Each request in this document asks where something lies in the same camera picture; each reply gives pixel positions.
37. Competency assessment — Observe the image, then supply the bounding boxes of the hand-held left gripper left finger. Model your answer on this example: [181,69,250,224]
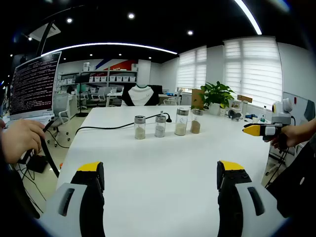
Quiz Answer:
[42,161,106,237]

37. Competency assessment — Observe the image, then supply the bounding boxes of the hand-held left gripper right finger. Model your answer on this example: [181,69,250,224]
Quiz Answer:
[216,160,292,237]

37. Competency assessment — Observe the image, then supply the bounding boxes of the seasoning bottle brown contents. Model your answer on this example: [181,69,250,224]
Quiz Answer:
[190,108,204,134]

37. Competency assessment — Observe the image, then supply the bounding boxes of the tall seasoning bottle white contents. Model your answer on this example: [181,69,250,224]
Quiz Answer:
[174,108,190,136]

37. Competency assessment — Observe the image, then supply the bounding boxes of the seasoning bottle pale grey contents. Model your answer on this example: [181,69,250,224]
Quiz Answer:
[154,115,166,138]

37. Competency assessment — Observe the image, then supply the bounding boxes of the seasoning bottle beige contents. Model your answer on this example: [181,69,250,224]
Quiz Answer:
[134,115,147,140]

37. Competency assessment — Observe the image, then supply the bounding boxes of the person's right hand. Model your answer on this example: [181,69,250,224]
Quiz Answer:
[270,125,306,150]

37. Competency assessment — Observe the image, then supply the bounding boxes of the whiteboard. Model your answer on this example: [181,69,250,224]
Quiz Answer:
[282,91,316,118]

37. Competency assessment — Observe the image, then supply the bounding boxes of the black headphones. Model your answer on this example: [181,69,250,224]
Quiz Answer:
[228,109,244,122]

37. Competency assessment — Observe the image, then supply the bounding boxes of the flat cardboard box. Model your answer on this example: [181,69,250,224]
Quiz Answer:
[237,94,253,104]

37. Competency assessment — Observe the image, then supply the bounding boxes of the wide white window blind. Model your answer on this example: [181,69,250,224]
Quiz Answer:
[223,36,283,110]

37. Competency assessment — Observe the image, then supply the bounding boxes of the person's black clothing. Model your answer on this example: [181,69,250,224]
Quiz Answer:
[266,140,316,218]

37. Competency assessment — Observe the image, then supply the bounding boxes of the potted green plant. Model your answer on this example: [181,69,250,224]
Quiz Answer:
[190,81,236,116]

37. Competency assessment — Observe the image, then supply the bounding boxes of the brown cardboard panel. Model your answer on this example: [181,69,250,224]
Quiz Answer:
[192,88,205,110]

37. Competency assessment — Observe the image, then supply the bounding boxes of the narrow white window blind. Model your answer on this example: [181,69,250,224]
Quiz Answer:
[177,45,208,90]

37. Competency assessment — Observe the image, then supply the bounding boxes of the straight ceiling light strip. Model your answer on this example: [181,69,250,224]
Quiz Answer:
[234,0,263,36]

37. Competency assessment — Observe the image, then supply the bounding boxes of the grey office chair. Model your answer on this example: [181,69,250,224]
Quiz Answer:
[52,93,73,136]

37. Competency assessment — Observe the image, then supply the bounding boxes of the black stand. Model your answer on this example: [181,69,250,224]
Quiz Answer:
[75,72,90,118]

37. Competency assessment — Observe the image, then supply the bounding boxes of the chair with black white shirt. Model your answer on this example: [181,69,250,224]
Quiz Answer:
[120,84,161,107]

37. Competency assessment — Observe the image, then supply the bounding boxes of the silver laptop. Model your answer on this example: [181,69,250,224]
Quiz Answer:
[9,51,62,124]

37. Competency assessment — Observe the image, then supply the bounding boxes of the storage shelf with white bins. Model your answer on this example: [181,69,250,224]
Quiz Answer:
[57,62,139,91]

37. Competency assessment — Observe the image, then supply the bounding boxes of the curved ceiling light strip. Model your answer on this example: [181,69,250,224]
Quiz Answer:
[40,42,179,57]

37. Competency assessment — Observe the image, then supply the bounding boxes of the black pole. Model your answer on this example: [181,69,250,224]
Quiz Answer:
[37,19,56,57]

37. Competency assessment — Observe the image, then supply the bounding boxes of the ceiling air conditioner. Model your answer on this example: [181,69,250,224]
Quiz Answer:
[29,23,61,41]

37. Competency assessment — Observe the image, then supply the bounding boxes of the thick black cable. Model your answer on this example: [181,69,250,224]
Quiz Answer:
[40,118,61,178]

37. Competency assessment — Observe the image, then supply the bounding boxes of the black table cable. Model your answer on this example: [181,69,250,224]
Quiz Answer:
[75,112,174,136]

